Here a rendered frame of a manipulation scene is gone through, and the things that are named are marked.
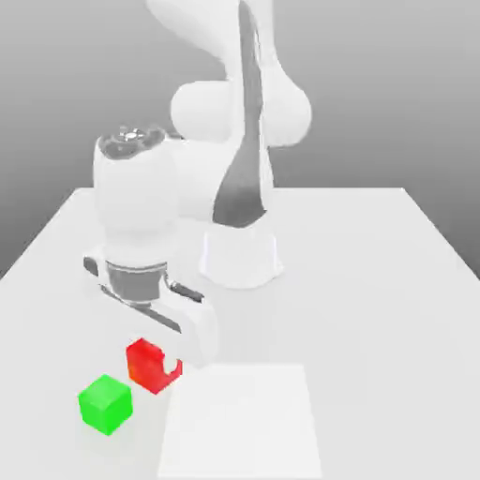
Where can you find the small red cube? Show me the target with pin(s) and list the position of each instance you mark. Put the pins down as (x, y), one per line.
(144, 369)

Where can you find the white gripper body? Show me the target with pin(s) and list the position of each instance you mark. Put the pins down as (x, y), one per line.
(195, 330)

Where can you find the small green cube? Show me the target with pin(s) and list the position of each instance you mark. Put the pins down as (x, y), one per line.
(105, 405)

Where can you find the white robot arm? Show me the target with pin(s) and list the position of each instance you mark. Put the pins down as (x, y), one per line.
(135, 195)

